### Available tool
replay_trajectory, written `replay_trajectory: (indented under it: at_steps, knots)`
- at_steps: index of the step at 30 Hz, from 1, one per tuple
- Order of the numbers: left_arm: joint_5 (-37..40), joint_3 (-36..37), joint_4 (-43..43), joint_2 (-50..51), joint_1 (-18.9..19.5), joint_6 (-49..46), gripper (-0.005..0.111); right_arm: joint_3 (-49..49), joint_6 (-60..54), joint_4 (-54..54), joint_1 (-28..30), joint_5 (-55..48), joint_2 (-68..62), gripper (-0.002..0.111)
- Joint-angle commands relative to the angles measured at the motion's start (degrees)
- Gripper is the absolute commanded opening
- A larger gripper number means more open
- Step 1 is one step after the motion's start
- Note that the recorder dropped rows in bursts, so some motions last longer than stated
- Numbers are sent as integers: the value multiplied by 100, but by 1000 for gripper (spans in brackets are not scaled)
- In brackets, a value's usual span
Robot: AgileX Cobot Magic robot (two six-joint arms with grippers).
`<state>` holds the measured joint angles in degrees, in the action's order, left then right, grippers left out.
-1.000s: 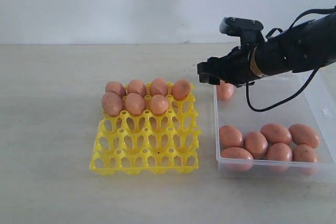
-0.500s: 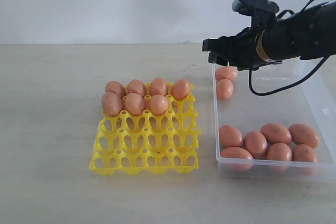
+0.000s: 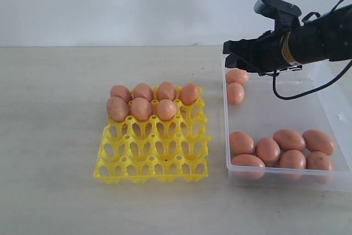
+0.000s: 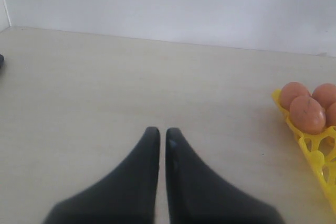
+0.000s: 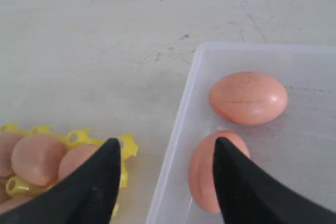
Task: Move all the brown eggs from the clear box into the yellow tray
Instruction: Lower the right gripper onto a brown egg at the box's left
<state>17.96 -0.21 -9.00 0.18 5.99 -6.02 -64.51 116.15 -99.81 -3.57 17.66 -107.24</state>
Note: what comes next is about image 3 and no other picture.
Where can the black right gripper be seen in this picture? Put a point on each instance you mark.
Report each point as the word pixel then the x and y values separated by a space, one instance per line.
pixel 264 54

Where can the brown egg packed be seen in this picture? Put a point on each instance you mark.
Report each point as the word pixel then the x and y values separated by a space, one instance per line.
pixel 166 90
pixel 143 90
pixel 189 94
pixel 121 91

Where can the brown egg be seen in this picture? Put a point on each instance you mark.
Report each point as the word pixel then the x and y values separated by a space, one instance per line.
pixel 166 110
pixel 141 109
pixel 117 109
pixel 241 143
pixel 318 160
pixel 292 159
pixel 289 140
pixel 235 93
pixel 317 140
pixel 237 76
pixel 268 151
pixel 247 160

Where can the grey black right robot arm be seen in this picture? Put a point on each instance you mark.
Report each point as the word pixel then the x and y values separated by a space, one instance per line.
pixel 292 43

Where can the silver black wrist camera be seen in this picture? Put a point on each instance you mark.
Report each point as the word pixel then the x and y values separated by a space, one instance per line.
pixel 273 8

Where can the yellow plastic egg tray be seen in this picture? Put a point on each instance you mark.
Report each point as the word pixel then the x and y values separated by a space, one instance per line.
pixel 134 150

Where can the clear plastic container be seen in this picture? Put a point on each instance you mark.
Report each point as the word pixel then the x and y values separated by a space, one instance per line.
pixel 262 113

